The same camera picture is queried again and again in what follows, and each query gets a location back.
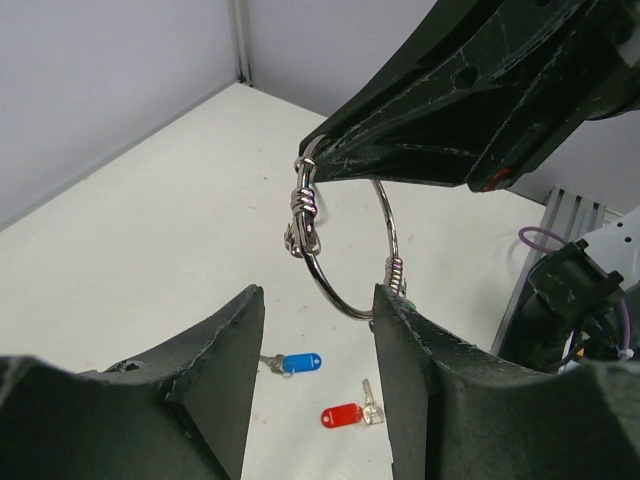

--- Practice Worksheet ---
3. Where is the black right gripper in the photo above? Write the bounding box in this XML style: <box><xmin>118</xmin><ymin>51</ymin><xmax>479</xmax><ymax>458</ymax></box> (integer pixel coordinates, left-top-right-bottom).
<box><xmin>317</xmin><ymin>1</ymin><xmax>639</xmax><ymax>192</ymax></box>

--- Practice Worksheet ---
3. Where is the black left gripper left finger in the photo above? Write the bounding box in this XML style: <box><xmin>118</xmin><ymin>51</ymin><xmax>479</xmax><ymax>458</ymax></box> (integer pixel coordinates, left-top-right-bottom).
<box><xmin>1</xmin><ymin>285</ymin><xmax>264</xmax><ymax>479</ymax></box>

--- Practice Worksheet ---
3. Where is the key with blue tag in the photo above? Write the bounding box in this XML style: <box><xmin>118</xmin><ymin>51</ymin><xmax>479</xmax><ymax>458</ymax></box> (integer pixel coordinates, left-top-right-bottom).
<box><xmin>259</xmin><ymin>353</ymin><xmax>322</xmax><ymax>378</ymax></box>

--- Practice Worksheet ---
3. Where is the right aluminium frame post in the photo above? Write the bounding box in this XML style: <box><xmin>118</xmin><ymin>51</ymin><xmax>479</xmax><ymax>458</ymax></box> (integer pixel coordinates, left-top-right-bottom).
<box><xmin>228</xmin><ymin>0</ymin><xmax>254</xmax><ymax>87</ymax></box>

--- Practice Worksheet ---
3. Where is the metal keyring with clips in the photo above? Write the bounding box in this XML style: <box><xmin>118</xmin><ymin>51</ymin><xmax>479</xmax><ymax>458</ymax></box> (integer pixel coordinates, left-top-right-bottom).
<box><xmin>284</xmin><ymin>135</ymin><xmax>407</xmax><ymax>325</ymax></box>

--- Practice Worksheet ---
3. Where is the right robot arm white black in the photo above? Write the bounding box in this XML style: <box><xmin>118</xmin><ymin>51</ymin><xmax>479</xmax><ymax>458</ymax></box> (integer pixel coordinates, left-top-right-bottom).
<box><xmin>285</xmin><ymin>1</ymin><xmax>639</xmax><ymax>371</ymax></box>

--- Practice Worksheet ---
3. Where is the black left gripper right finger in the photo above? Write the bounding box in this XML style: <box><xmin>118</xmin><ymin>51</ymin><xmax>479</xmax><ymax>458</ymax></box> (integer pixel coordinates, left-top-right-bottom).
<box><xmin>373</xmin><ymin>285</ymin><xmax>639</xmax><ymax>479</ymax></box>

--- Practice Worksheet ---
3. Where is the key with red tag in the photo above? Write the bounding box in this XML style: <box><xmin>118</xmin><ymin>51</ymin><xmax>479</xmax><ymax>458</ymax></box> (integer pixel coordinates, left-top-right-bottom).
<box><xmin>320</xmin><ymin>378</ymin><xmax>386</xmax><ymax>429</ymax></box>

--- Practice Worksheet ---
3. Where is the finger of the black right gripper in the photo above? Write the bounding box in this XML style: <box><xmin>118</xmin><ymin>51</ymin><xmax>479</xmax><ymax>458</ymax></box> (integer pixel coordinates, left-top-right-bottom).
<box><xmin>299</xmin><ymin>1</ymin><xmax>503</xmax><ymax>158</ymax></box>

